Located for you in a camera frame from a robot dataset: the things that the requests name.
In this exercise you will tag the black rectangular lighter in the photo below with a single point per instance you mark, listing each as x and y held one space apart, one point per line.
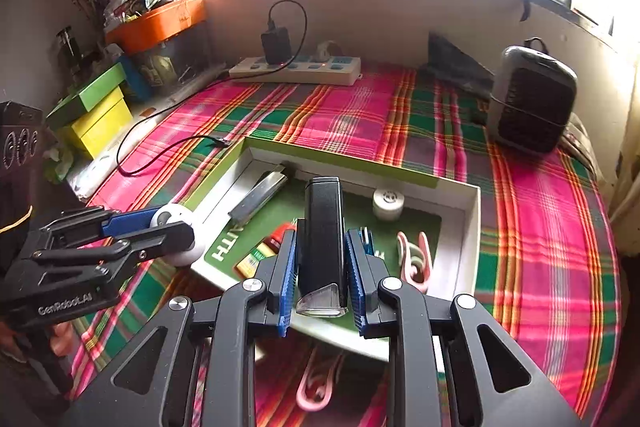
260 194

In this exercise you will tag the blue packet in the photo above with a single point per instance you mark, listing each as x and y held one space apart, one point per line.
136 79

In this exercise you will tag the green cardboard box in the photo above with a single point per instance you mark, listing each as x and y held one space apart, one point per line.
450 217

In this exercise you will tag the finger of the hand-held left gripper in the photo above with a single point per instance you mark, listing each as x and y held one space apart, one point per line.
130 222
160 239

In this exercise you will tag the crumpled white paper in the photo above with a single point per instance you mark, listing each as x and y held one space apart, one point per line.
59 164

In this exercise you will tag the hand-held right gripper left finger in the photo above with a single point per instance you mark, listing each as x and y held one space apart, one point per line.
287 282

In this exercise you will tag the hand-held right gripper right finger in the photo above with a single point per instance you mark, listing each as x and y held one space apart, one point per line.
356 282

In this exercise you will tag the red-capped bottle with green label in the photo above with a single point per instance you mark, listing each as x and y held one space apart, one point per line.
257 259

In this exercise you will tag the yellow green boxes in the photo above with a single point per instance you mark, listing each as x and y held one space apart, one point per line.
85 94

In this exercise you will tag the clear plastic container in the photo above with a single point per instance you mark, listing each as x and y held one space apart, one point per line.
175 62

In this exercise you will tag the white round panda toy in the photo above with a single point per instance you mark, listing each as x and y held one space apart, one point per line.
175 217

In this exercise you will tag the person's left hand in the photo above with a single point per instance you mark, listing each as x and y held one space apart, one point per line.
62 339

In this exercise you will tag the black device with clear end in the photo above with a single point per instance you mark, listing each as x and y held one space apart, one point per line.
322 237

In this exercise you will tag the grey and black small heater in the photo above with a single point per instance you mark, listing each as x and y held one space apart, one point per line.
532 102

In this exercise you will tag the white power strip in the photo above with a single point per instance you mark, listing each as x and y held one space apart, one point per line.
295 72

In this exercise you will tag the plaid blanket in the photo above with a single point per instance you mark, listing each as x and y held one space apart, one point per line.
540 232

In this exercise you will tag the round white gadget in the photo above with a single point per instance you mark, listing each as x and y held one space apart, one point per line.
387 203

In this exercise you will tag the white plug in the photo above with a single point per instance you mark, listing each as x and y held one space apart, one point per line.
329 52

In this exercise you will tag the yellow box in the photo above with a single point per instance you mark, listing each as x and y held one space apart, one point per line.
100 127

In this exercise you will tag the dark glass jar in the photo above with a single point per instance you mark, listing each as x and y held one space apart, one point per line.
75 54

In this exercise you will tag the orange plastic bin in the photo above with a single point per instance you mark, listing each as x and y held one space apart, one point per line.
160 24

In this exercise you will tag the black charger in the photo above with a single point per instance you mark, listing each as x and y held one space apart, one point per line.
276 47

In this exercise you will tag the pink and white clip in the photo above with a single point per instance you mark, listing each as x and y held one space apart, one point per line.
415 264
315 387

